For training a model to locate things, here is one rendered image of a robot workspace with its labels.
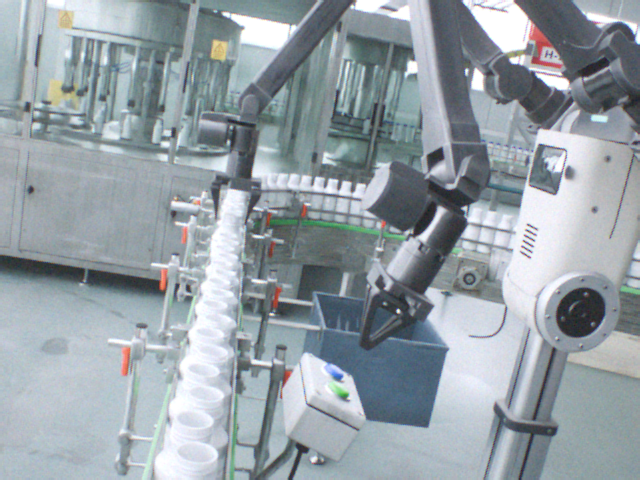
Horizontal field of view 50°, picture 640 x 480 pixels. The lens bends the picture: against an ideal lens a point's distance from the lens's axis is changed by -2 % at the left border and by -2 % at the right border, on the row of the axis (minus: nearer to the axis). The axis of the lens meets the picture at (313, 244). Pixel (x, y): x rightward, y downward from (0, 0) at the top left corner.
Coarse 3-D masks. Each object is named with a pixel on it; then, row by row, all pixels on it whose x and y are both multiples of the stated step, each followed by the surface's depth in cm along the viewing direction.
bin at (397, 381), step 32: (256, 320) 170; (320, 320) 174; (352, 320) 199; (384, 320) 200; (320, 352) 168; (352, 352) 169; (384, 352) 170; (416, 352) 170; (384, 384) 171; (416, 384) 172; (384, 416) 173; (416, 416) 174
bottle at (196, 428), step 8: (176, 416) 65; (184, 416) 66; (192, 416) 66; (200, 416) 66; (208, 416) 66; (176, 424) 64; (184, 424) 66; (192, 424) 66; (200, 424) 66; (208, 424) 65; (176, 432) 64; (184, 432) 63; (192, 432) 63; (200, 432) 63; (208, 432) 64; (176, 440) 64; (184, 440) 63; (192, 440) 63; (200, 440) 64; (208, 440) 65; (168, 448) 65; (160, 456) 65; (168, 456) 64; (160, 464) 64; (168, 464) 64; (160, 472) 63; (168, 472) 63; (216, 472) 65
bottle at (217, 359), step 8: (200, 352) 81; (208, 352) 84; (216, 352) 84; (224, 352) 83; (200, 360) 81; (208, 360) 80; (216, 360) 81; (224, 360) 81; (224, 368) 82; (224, 376) 82; (224, 384) 82; (224, 392) 82; (224, 400) 81; (224, 408) 82; (224, 416) 82; (224, 424) 83
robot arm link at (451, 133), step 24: (408, 0) 94; (432, 0) 90; (432, 24) 90; (456, 24) 91; (432, 48) 89; (456, 48) 90; (432, 72) 89; (456, 72) 90; (432, 96) 89; (456, 96) 89; (432, 120) 89; (456, 120) 87; (432, 144) 89; (456, 144) 86; (480, 144) 88; (432, 168) 90; (456, 168) 85
